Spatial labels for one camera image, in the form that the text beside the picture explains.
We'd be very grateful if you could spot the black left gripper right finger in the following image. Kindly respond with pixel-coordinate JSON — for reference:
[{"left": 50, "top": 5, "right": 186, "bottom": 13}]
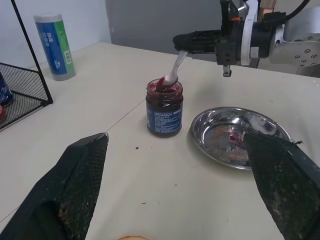
[{"left": 242, "top": 131, "right": 320, "bottom": 240}]

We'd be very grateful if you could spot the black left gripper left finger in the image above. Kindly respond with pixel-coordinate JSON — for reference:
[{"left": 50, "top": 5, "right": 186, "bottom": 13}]
[{"left": 0, "top": 132, "right": 110, "bottom": 240}]

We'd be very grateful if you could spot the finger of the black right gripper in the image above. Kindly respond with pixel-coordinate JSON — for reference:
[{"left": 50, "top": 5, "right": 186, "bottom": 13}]
[
  {"left": 173, "top": 41, "right": 222, "bottom": 55},
  {"left": 172, "top": 30, "right": 222, "bottom": 44}
]

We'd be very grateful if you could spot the blue green trash bag roll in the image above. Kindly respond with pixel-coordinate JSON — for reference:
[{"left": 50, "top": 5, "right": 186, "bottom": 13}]
[{"left": 33, "top": 14, "right": 77, "bottom": 82}]

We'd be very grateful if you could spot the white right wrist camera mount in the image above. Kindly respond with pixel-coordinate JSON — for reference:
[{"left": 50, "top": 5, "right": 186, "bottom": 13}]
[{"left": 240, "top": 0, "right": 260, "bottom": 67}]

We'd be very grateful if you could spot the blue patterned drink can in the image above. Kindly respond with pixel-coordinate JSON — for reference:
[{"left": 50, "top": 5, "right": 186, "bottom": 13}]
[{"left": 0, "top": 71, "right": 14, "bottom": 108}]

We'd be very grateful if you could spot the white plastic spoon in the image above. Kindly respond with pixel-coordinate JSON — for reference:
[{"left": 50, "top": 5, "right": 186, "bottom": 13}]
[{"left": 156, "top": 49, "right": 188, "bottom": 92}]

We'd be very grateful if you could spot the bread slice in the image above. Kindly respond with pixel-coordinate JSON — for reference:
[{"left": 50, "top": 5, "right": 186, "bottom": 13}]
[{"left": 119, "top": 234, "right": 151, "bottom": 240}]

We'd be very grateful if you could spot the round stainless steel plate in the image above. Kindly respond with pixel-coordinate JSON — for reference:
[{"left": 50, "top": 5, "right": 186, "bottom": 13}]
[{"left": 189, "top": 106, "right": 293, "bottom": 171}]

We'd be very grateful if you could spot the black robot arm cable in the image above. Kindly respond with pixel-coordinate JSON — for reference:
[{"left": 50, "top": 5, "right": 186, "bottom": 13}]
[{"left": 284, "top": 0, "right": 320, "bottom": 21}]

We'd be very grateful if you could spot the brown wooden block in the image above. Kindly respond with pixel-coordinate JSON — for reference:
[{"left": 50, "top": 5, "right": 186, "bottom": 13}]
[{"left": 258, "top": 0, "right": 277, "bottom": 24}]

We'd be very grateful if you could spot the black wire mesh rack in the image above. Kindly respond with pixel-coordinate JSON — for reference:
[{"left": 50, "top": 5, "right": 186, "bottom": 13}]
[{"left": 0, "top": 0, "right": 54, "bottom": 132}]

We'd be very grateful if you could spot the glass jam jar blue label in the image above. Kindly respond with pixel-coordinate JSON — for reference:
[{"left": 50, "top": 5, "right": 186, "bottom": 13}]
[{"left": 145, "top": 78, "right": 184, "bottom": 138}]

